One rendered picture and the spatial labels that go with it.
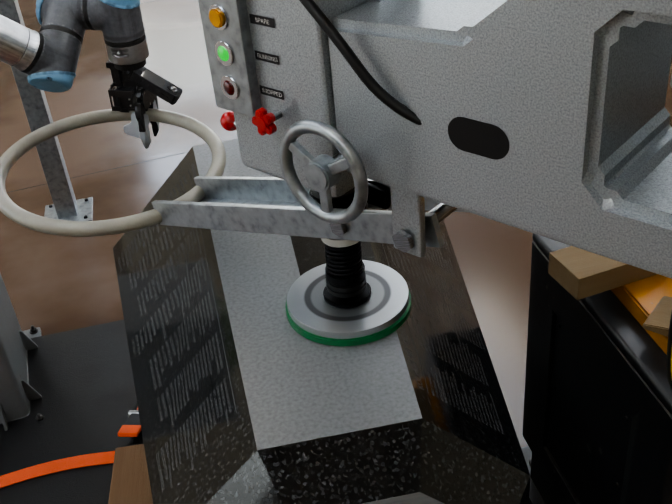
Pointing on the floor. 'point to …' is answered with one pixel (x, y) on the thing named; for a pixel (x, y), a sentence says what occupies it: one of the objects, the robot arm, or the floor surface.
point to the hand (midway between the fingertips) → (153, 137)
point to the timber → (130, 477)
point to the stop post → (50, 151)
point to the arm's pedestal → (14, 363)
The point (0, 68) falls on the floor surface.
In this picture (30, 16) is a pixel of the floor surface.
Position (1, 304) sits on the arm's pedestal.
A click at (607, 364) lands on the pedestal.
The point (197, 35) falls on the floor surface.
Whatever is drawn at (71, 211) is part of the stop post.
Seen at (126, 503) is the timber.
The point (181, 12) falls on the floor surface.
